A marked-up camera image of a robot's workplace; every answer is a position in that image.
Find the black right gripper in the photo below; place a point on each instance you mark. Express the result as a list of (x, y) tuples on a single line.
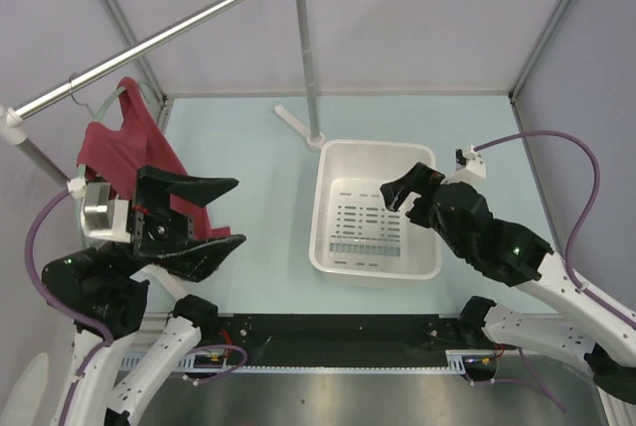
[(420, 180)]

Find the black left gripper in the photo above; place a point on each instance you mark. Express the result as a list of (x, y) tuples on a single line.
[(162, 232)]

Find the red tank top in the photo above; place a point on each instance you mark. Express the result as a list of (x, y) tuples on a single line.
[(160, 154)]

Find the mint green plastic hanger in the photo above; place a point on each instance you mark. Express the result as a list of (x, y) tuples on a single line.
[(107, 107)]

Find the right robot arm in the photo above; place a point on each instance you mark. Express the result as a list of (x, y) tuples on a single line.
[(598, 336)]

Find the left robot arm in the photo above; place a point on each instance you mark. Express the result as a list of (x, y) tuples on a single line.
[(97, 289)]

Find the white plastic basket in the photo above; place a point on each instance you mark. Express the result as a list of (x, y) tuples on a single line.
[(354, 239)]

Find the metal clothes rack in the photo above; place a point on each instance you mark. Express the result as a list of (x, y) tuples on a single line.
[(13, 119)]

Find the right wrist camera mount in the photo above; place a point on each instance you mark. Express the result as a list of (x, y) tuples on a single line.
[(470, 167)]

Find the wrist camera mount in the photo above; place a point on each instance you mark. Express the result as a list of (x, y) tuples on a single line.
[(100, 216), (470, 167)]

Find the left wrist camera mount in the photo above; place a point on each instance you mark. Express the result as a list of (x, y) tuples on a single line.
[(100, 216)]

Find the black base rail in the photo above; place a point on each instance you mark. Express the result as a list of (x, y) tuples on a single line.
[(345, 340)]

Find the white slotted cable duct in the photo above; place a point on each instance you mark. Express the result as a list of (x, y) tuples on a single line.
[(451, 364)]

